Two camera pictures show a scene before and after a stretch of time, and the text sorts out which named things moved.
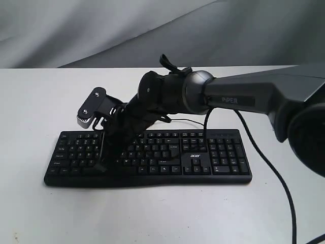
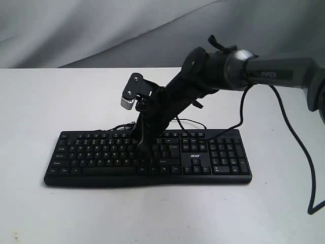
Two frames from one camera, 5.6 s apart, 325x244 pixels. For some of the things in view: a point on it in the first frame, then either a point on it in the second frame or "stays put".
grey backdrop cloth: (126, 33) stays put
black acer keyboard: (158, 156) stays put
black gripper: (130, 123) to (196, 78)
